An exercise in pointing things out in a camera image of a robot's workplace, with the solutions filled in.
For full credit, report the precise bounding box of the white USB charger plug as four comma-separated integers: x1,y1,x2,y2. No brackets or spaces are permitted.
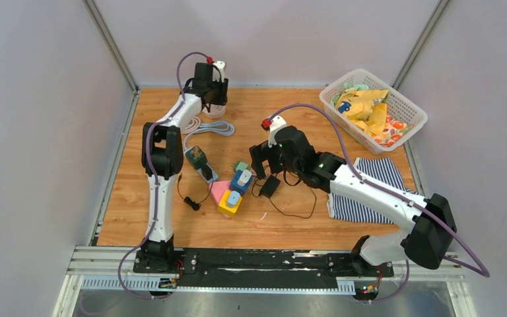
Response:
237,170,252,186

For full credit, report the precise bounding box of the round pink power socket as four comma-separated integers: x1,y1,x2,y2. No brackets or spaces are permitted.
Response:
202,104,226,120

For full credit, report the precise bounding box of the black power adapter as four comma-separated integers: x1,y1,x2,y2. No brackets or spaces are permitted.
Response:
259,175,281,198

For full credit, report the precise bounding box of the blue cube power socket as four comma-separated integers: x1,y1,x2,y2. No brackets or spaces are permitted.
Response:
229,169,253,196

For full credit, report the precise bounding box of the light blue power strip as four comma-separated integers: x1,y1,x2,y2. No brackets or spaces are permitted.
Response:
197,164,219,184

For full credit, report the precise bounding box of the light blue small charger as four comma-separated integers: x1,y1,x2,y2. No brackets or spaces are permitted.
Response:
226,191,242,208

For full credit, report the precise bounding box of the dark green cube socket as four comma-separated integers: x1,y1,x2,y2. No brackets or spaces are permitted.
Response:
184,145,208,170

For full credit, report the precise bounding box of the yellow cube power socket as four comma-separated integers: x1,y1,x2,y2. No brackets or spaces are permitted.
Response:
217,190,242,218

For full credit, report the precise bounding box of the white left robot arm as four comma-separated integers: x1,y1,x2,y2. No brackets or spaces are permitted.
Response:
136,61,228,273

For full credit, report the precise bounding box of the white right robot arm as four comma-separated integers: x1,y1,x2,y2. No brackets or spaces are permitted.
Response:
249,126,457,276

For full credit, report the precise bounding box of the green USB charger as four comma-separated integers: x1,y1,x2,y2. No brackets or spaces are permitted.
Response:
233,161,250,172

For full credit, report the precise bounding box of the pink triangular power socket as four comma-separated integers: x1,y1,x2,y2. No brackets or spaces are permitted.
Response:
211,180,230,206

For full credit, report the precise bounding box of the yellow cloth in basket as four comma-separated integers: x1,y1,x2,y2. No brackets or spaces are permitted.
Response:
333,89,389,137

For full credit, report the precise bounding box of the blue striped shirt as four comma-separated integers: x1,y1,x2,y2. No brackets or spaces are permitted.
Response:
326,158,416,225

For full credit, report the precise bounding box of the white plastic basket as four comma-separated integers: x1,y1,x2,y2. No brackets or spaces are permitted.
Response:
320,69,428,155

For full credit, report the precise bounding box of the floral cloth in basket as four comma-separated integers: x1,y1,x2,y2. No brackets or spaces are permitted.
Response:
370,116,414,148

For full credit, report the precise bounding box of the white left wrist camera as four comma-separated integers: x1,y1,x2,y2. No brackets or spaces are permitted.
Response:
213,61,226,82

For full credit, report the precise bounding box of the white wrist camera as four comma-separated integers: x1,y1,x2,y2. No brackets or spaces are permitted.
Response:
213,61,226,82
267,116,287,148

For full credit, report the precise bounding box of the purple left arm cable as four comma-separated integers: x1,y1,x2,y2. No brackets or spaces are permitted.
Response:
117,52,214,301

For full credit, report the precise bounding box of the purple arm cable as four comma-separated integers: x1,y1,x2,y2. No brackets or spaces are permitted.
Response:
117,52,214,301
267,103,491,279

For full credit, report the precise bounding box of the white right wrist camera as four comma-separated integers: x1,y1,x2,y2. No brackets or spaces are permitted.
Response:
267,116,287,148

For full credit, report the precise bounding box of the light blue power strip cable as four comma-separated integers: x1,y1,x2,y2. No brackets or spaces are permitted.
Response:
182,120,236,152

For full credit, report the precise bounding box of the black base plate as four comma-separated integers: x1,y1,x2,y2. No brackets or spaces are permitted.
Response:
133,248,393,290

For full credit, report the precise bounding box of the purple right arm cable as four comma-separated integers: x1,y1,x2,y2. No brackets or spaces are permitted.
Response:
267,103,491,279

